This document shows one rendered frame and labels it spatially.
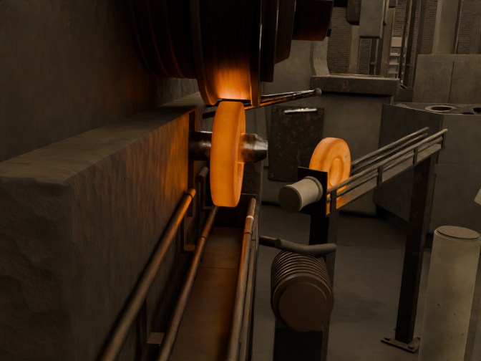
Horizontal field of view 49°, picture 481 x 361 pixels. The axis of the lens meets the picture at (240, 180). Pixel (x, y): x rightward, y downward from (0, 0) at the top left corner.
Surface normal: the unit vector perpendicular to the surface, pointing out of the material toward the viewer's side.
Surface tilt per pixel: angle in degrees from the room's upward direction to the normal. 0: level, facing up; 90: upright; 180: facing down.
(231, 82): 151
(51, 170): 0
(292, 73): 90
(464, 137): 90
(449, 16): 90
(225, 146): 74
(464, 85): 90
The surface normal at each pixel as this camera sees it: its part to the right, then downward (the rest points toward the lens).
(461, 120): 0.20, 0.22
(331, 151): 0.80, 0.16
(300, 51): -0.30, 0.19
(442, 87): -0.96, 0.02
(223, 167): -0.11, 0.27
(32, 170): 0.04, -0.98
